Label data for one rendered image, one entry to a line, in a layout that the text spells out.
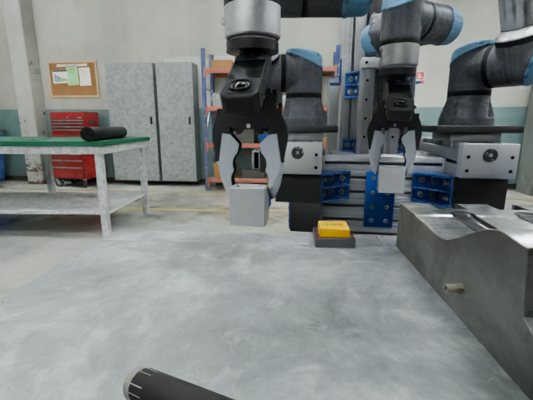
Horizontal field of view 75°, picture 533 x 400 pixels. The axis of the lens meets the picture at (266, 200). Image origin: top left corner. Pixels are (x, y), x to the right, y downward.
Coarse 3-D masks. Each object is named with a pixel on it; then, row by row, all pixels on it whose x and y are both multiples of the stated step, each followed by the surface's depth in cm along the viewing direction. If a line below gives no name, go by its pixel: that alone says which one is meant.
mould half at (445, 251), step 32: (416, 224) 60; (448, 224) 56; (512, 224) 56; (416, 256) 59; (448, 256) 48; (480, 256) 40; (512, 256) 34; (480, 288) 40; (512, 288) 34; (480, 320) 40; (512, 320) 34; (512, 352) 34
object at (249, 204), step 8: (240, 184) 50; (248, 184) 50; (256, 184) 50; (264, 184) 50; (232, 192) 48; (240, 192) 47; (248, 192) 47; (256, 192) 47; (264, 192) 47; (232, 200) 48; (240, 200) 48; (248, 200) 47; (256, 200) 47; (264, 200) 47; (232, 208) 48; (240, 208) 48; (248, 208) 48; (256, 208) 47; (264, 208) 47; (232, 216) 48; (240, 216) 48; (248, 216) 48; (256, 216) 48; (264, 216) 47; (232, 224) 48; (240, 224) 48; (248, 224) 48; (256, 224) 48; (264, 224) 48
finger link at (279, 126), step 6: (276, 114) 46; (276, 120) 46; (282, 120) 46; (270, 126) 47; (276, 126) 47; (282, 126) 46; (270, 132) 47; (276, 132) 47; (282, 132) 47; (282, 138) 47; (282, 144) 47; (282, 150) 47; (282, 156) 47; (282, 162) 48
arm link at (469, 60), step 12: (456, 48) 102; (468, 48) 98; (480, 48) 97; (456, 60) 101; (468, 60) 98; (480, 60) 96; (456, 72) 102; (468, 72) 99; (480, 72) 96; (456, 84) 102; (468, 84) 100; (480, 84) 99
